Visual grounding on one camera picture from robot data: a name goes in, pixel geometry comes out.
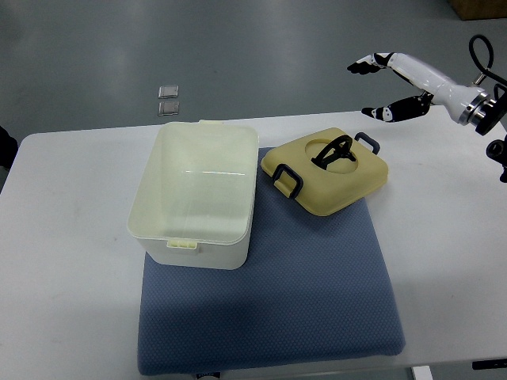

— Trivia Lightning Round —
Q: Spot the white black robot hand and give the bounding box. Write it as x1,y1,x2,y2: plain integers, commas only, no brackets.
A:
347,52,489,126

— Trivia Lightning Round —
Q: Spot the yellow storage box lid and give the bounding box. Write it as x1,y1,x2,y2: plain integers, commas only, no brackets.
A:
261,127,389,216

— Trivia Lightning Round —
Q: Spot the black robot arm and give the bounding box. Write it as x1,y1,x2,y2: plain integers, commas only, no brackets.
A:
468,34,506,184

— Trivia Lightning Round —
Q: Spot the brown cardboard box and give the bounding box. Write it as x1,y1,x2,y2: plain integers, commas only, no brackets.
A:
448,0,506,21

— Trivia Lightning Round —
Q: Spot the white storage box base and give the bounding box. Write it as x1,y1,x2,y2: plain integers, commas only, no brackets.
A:
127,121,259,270

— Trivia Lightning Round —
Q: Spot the blue padded mat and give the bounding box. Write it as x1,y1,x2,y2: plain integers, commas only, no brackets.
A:
138,173,405,375

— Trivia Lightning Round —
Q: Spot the black table control panel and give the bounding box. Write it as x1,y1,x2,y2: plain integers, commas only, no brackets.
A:
472,359,507,371

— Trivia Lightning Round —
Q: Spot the white table leg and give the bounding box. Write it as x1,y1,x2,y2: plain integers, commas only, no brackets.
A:
411,366,433,380

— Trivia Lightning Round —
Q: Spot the lower floor socket plate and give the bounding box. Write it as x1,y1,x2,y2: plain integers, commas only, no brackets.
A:
158,101,180,116

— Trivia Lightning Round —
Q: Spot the floor socket plate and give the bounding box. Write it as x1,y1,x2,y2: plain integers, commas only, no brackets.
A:
158,101,180,116
158,85,179,99

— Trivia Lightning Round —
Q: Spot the upper floor socket plate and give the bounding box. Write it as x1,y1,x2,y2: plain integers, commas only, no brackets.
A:
158,85,179,99

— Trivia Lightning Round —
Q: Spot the dark object at left edge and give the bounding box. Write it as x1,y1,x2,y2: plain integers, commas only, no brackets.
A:
0,127,18,169

